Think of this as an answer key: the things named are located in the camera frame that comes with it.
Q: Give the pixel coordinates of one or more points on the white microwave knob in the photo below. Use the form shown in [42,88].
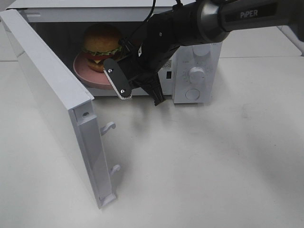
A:
[201,50]
[196,75]

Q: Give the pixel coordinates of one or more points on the white warning label sticker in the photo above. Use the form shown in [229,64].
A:
[167,66]

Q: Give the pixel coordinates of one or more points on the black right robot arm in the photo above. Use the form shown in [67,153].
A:
[199,22]

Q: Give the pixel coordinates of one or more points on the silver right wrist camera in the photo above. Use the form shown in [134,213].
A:
[117,79]

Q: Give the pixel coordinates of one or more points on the white microwave oven body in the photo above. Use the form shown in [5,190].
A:
[61,24]

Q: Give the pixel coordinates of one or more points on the pink round plate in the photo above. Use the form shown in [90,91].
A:
[88,76]

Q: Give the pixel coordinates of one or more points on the toy burger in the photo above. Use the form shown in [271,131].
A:
[101,42]

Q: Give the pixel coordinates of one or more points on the round white door release button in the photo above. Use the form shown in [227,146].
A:
[192,94]

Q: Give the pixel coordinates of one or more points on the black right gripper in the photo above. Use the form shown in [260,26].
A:
[144,62]

